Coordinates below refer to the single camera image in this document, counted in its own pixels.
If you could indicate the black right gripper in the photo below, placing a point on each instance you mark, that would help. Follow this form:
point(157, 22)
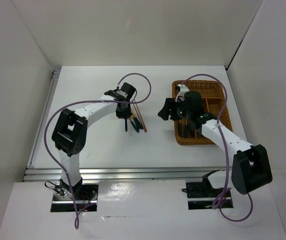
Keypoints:
point(170, 104)

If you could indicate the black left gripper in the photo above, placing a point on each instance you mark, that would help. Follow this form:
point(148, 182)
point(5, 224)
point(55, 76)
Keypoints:
point(127, 114)

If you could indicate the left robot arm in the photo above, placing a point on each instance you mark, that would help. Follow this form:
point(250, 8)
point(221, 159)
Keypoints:
point(70, 131)

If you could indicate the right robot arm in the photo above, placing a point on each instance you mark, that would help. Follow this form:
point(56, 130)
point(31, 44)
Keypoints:
point(250, 168)

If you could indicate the copper chopstick left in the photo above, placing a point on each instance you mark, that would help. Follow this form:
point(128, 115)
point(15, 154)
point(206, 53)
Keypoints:
point(136, 112)

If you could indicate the copper chopstick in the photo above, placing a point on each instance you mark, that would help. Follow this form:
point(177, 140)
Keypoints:
point(141, 118)
point(136, 112)

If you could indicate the copper chopstick right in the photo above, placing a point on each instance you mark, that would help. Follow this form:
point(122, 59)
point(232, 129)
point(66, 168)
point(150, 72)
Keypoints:
point(141, 118)

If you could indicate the woven wicker cutlery basket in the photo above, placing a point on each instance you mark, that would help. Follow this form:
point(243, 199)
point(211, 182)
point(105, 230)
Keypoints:
point(213, 97)

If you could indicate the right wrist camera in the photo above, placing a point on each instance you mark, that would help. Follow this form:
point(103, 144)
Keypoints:
point(181, 90)

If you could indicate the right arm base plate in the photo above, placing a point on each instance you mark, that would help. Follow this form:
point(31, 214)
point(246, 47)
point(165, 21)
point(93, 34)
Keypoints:
point(199, 195)

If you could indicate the aluminium frame rail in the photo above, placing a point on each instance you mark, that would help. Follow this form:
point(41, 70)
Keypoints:
point(110, 152)

